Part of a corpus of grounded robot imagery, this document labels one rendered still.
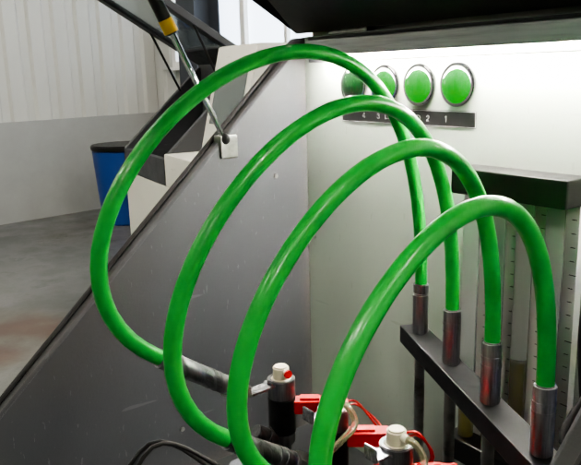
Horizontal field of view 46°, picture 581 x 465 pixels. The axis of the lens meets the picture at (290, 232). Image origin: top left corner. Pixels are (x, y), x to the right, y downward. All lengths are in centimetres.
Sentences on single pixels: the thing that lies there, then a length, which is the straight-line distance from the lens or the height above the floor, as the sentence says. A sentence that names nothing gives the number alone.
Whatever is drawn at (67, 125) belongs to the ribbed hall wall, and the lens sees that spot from 764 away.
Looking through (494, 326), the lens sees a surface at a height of 118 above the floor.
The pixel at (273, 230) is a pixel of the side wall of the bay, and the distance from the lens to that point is 104.
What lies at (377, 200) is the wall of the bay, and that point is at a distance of 95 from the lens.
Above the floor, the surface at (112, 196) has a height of 131.
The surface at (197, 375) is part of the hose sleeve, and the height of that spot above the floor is 114.
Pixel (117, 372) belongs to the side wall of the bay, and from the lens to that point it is 97.
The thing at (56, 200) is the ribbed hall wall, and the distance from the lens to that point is 764.
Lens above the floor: 140
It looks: 13 degrees down
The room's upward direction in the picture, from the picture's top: 2 degrees counter-clockwise
